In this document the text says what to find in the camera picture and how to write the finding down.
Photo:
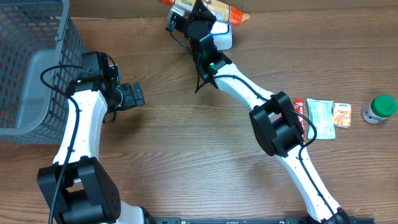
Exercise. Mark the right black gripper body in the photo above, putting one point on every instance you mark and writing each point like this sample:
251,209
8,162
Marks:
193,15

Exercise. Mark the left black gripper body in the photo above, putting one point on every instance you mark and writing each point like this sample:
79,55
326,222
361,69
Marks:
132,96

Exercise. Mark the red spaghetti pasta package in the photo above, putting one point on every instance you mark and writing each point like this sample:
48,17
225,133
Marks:
223,12

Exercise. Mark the red stick sachet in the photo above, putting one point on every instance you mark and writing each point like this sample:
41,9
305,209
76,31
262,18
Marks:
299,107

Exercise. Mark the teal snack packet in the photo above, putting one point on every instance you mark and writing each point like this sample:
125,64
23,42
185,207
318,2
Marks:
320,114

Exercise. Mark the orange tissue pack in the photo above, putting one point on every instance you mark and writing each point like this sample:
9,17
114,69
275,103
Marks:
342,115

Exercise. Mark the green lid jar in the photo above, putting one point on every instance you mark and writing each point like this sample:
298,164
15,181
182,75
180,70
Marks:
379,109

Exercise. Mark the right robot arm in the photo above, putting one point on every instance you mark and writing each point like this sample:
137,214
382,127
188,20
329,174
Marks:
276,125

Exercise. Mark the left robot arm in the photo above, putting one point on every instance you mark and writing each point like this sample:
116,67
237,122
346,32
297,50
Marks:
76,187

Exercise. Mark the white barcode scanner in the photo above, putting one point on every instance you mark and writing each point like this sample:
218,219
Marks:
222,35

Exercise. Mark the grey plastic mesh basket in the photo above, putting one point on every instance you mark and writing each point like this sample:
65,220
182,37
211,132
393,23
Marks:
40,46

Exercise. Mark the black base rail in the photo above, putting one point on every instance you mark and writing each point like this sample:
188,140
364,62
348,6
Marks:
286,220

